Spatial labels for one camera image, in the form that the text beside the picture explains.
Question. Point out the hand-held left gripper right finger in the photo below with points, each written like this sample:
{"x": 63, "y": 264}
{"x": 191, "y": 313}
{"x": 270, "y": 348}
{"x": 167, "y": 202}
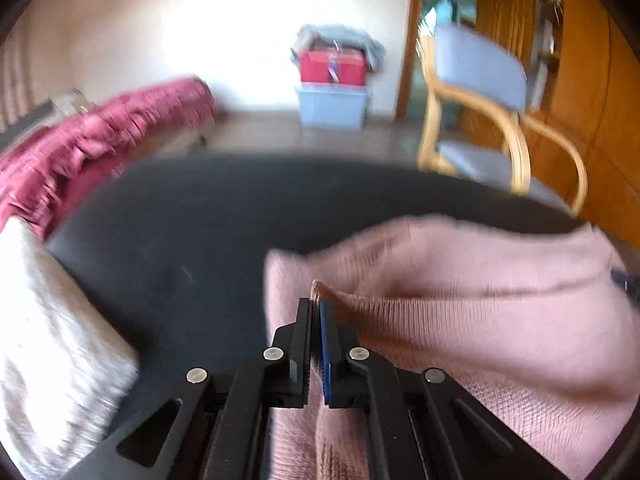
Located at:
{"x": 327, "y": 355}

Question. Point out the wooden wardrobe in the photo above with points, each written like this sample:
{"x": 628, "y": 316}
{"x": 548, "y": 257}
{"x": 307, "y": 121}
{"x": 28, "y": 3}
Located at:
{"x": 600, "y": 110}

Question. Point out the wooden armchair with grey cushions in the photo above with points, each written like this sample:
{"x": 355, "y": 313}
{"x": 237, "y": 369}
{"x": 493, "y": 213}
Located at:
{"x": 475, "y": 65}

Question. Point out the patterned window curtain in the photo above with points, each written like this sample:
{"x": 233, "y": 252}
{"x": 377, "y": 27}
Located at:
{"x": 15, "y": 75}

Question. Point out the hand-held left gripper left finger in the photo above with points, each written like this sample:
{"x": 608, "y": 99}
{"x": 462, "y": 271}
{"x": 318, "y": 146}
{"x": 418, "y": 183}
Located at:
{"x": 302, "y": 350}

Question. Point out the grey plastic storage box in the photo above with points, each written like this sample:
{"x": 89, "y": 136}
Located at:
{"x": 330, "y": 107}

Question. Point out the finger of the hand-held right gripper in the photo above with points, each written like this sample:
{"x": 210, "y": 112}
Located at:
{"x": 629, "y": 286}

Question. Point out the red fabric storage box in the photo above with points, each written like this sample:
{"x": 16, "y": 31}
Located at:
{"x": 315, "y": 67}

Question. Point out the grey cloth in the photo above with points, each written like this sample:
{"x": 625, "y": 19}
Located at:
{"x": 345, "y": 35}

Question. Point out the pink knitted sweater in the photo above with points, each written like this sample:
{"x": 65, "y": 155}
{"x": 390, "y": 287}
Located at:
{"x": 475, "y": 320}

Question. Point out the red quilted bedspread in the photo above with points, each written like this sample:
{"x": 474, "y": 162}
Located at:
{"x": 100, "y": 130}

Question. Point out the white knitted sweater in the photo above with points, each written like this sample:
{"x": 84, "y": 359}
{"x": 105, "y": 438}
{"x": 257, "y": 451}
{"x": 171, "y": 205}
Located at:
{"x": 50, "y": 340}

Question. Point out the grey bed headboard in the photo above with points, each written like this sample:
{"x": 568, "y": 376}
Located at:
{"x": 25, "y": 120}

